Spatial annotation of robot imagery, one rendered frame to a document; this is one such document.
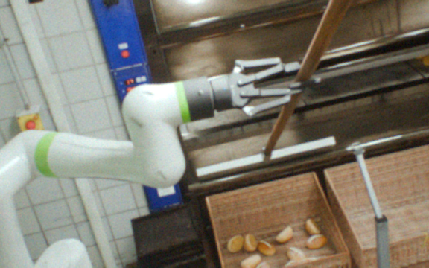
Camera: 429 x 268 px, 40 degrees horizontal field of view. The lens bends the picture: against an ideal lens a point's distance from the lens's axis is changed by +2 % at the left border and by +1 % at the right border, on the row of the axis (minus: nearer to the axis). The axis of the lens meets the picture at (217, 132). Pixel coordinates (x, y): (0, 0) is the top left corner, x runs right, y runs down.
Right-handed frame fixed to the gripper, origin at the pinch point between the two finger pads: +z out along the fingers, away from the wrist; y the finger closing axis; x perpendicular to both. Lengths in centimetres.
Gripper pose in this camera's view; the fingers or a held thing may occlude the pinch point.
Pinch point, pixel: (302, 77)
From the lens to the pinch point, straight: 131.6
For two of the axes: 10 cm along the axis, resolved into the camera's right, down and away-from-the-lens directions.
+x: 0.1, -2.1, -9.8
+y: 2.2, 9.5, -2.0
